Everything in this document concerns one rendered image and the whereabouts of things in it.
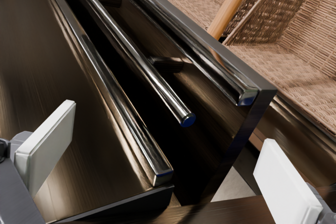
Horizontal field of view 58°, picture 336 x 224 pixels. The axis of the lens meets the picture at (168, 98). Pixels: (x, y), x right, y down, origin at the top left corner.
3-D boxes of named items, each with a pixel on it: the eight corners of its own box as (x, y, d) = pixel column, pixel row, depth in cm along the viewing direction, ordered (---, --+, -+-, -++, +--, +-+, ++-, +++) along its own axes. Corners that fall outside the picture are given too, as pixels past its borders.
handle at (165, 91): (233, 112, 29) (226, 125, 30) (114, -9, 51) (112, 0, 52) (185, 114, 26) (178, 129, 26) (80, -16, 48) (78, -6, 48)
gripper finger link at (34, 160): (26, 210, 14) (10, 207, 14) (72, 141, 21) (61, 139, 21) (30, 154, 13) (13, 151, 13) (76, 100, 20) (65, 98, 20)
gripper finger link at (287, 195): (310, 204, 14) (325, 207, 14) (264, 137, 21) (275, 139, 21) (288, 254, 15) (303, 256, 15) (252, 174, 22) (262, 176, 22)
